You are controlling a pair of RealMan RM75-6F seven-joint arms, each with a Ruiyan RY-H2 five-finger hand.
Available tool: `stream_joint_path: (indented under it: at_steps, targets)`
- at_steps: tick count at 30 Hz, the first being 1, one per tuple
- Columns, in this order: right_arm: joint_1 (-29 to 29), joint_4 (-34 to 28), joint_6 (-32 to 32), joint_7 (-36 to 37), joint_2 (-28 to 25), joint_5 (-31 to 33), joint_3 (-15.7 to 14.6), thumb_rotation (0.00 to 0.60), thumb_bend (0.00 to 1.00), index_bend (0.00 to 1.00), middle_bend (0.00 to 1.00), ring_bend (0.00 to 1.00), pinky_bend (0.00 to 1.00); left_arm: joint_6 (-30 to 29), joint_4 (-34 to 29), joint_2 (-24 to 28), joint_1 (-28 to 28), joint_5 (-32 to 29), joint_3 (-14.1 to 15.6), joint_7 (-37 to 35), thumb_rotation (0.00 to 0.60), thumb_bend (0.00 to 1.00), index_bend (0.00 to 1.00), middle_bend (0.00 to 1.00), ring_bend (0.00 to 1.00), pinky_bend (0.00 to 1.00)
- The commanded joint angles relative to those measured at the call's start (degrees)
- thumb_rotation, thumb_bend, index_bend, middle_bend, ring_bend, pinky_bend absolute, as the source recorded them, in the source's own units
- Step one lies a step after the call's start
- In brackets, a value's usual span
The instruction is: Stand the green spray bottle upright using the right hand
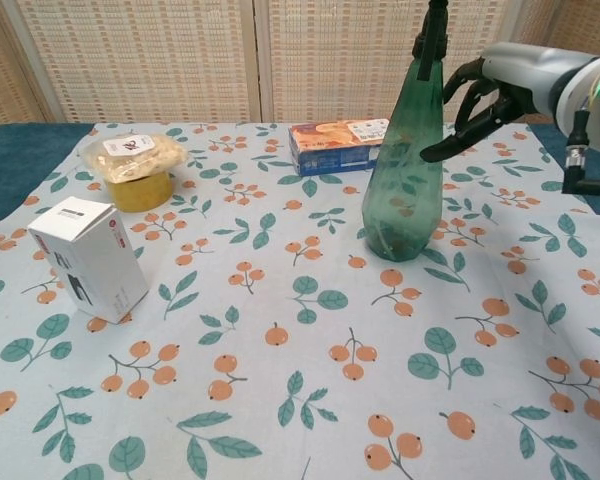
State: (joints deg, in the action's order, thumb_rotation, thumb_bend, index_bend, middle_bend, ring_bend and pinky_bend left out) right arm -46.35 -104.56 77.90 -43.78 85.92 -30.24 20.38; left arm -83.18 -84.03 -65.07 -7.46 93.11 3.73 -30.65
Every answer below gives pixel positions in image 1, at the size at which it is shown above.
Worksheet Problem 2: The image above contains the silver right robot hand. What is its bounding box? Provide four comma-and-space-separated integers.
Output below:
419, 41, 600, 163

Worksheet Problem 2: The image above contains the green plastic spray bottle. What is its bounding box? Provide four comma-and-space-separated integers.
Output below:
361, 0, 450, 263

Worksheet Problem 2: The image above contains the orange and blue snack box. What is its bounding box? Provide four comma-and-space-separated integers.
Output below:
287, 117, 392, 177

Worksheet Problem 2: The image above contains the woven bamboo folding screen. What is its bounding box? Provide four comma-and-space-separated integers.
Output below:
0, 0, 600, 126

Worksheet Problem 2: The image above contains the floral fruit print tablecloth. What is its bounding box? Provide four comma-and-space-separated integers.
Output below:
0, 121, 600, 480

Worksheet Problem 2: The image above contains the clear bag of snacks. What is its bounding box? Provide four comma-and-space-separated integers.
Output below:
78, 132, 189, 183

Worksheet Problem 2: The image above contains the white cardboard box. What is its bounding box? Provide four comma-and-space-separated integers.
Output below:
27, 196, 150, 325

